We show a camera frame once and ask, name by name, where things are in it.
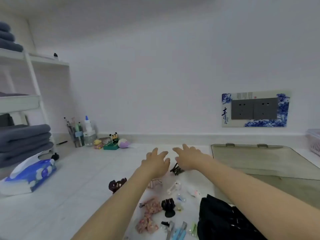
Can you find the person's right hand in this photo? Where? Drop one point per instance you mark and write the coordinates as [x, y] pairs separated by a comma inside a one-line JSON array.
[[191, 158]]

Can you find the person's left hand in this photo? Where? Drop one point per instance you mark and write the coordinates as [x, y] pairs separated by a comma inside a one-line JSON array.
[[156, 164]]

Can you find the pile of small hair clips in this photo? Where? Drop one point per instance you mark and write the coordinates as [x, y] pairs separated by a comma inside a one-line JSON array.
[[174, 187]]

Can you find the black fabric bow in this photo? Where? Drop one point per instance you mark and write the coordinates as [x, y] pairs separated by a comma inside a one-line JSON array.
[[217, 222]]

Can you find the transparent grey storage box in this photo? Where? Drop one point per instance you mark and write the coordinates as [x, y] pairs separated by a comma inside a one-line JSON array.
[[262, 159]]

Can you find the person's right forearm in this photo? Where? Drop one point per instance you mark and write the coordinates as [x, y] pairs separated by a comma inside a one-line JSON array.
[[262, 192]]

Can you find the person's left forearm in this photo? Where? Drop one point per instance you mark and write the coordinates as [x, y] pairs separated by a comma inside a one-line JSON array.
[[112, 209]]

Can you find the purple white plush ball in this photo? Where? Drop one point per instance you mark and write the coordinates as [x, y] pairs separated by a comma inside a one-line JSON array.
[[123, 143]]

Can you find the panda figurine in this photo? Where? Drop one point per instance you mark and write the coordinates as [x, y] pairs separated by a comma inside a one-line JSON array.
[[114, 137]]

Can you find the small pink grey figurine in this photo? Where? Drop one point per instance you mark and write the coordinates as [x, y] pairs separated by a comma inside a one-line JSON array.
[[106, 140]]

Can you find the small yellow figurine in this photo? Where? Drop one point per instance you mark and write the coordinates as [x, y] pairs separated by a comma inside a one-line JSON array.
[[98, 144]]

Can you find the clear plastic bottle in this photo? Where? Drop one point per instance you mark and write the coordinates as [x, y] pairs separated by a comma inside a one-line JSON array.
[[90, 140]]

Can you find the white bottle with blue cap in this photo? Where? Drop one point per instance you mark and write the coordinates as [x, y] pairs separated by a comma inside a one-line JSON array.
[[87, 126]]

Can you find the clear pen holder cup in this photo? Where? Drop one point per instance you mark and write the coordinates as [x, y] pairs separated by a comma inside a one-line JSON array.
[[77, 138]]

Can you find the black pen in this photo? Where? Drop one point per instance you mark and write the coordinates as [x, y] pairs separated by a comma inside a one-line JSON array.
[[62, 142]]

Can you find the small black round object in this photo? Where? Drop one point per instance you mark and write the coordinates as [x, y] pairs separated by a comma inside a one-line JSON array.
[[55, 156]]

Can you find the blue white tissue pack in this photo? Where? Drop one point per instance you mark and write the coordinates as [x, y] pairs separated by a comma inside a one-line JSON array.
[[32, 176]]

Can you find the pink plastic basket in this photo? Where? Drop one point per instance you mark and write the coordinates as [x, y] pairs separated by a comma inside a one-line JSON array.
[[315, 144]]

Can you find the dark grey folded towel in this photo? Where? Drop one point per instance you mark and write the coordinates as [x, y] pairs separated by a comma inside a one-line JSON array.
[[6, 36], [22, 157], [25, 131], [25, 146], [4, 26], [12, 94], [10, 45]]

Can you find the white shelf rack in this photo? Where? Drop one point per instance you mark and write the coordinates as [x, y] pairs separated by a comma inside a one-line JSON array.
[[20, 103]]

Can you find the dark grey cloth item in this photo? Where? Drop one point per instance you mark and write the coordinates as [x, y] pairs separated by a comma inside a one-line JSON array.
[[6, 120]]

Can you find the blue floral socket frame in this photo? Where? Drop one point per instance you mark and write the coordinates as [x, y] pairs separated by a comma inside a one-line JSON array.
[[226, 117]]

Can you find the grey wall socket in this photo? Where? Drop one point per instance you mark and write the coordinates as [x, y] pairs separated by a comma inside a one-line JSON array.
[[242, 108], [265, 108]]

